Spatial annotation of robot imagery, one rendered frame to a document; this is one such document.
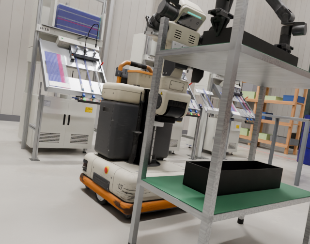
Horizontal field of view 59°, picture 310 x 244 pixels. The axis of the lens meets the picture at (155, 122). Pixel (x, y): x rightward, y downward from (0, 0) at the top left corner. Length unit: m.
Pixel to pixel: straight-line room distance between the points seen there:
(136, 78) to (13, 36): 4.19
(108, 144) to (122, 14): 5.16
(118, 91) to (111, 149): 0.39
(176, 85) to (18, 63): 4.44
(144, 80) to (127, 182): 0.76
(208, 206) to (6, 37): 5.31
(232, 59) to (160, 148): 1.27
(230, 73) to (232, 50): 0.08
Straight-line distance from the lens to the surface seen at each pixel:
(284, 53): 1.56
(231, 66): 0.98
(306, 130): 3.68
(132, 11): 6.96
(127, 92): 1.87
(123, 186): 1.67
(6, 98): 5.87
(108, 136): 1.89
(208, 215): 1.03
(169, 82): 1.75
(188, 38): 1.87
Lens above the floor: 0.70
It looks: 3 degrees down
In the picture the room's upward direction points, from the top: 8 degrees clockwise
